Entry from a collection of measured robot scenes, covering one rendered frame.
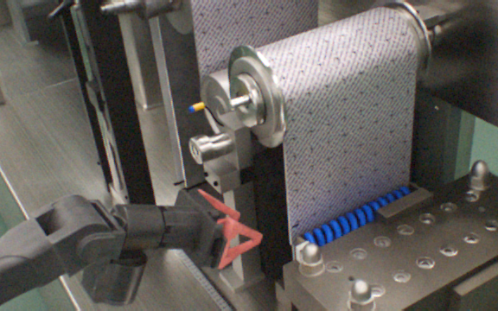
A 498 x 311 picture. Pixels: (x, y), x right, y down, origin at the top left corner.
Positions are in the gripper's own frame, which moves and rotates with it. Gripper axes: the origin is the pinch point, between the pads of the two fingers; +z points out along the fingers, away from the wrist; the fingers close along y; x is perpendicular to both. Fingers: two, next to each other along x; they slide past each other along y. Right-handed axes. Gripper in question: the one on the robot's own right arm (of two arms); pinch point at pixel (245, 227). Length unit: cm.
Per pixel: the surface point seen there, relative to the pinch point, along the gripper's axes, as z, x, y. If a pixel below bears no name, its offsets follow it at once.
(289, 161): 3.4, 10.8, 0.2
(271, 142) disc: 1.5, 12.2, -2.5
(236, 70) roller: -3.1, 19.9, -9.4
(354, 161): 15.9, 11.7, 0.2
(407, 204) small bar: 24.6, 7.7, 5.7
